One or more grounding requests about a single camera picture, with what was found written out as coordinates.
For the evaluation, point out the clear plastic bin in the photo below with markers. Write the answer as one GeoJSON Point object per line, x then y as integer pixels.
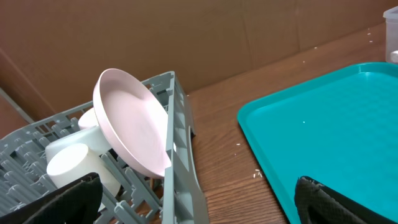
{"type": "Point", "coordinates": [390, 16]}

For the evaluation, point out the grey dishwasher rack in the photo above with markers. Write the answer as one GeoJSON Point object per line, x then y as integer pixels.
{"type": "Point", "coordinates": [25, 186]}

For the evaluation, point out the white napkin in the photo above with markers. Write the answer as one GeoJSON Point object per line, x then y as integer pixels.
{"type": "Point", "coordinates": [394, 57]}

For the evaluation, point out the large white plate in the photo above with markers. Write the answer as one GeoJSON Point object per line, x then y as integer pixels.
{"type": "Point", "coordinates": [132, 121]}

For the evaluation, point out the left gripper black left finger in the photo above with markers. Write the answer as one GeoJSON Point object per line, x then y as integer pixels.
{"type": "Point", "coordinates": [75, 203]}

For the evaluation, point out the teal plastic tray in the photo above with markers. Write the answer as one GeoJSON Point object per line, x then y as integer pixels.
{"type": "Point", "coordinates": [339, 129]}

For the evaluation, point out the grey bowl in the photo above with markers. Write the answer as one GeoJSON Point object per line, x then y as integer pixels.
{"type": "Point", "coordinates": [93, 137]}

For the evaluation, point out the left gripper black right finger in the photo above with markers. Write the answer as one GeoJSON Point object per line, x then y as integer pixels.
{"type": "Point", "coordinates": [318, 204]}

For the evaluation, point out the white paper cup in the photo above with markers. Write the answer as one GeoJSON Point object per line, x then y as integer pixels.
{"type": "Point", "coordinates": [77, 160]}

